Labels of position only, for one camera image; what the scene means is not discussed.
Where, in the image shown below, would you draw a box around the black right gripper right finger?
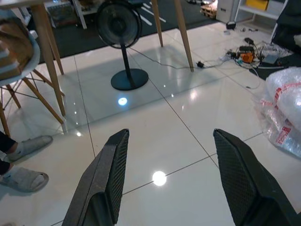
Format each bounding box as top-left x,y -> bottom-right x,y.
213,128 -> 301,226

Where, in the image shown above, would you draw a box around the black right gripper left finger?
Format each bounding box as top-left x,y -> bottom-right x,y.
61,128 -> 130,226

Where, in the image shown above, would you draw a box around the bubble wrap bundle red tape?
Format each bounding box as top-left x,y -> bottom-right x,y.
253,66 -> 301,158

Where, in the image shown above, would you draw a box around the grey slipper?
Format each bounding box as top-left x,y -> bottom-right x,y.
0,167 -> 49,193
7,135 -> 53,162

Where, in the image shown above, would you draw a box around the person's leg dark trousers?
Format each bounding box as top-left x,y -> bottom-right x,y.
0,130 -> 17,175

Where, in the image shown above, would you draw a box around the orange electronic device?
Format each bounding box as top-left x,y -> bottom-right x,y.
239,51 -> 256,64

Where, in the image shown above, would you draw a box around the grey flat box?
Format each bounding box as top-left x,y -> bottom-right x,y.
262,54 -> 279,64

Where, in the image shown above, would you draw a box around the white shell chair wooden legs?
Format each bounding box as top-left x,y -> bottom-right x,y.
0,32 -> 65,137

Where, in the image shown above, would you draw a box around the wooden table leg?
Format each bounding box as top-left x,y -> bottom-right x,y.
173,0 -> 195,73
31,4 -> 66,117
151,0 -> 164,47
44,14 -> 65,75

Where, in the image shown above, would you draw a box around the black standing fan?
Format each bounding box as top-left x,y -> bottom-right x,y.
96,0 -> 150,91

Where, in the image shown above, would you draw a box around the white shelf unit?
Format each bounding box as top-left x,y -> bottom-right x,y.
231,0 -> 286,38

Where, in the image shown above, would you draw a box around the wooden pallet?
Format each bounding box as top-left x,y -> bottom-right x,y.
200,4 -> 218,19

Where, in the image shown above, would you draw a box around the yellow box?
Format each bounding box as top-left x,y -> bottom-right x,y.
245,0 -> 269,11

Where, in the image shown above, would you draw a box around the white table frame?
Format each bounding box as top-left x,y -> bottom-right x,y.
44,0 -> 99,30

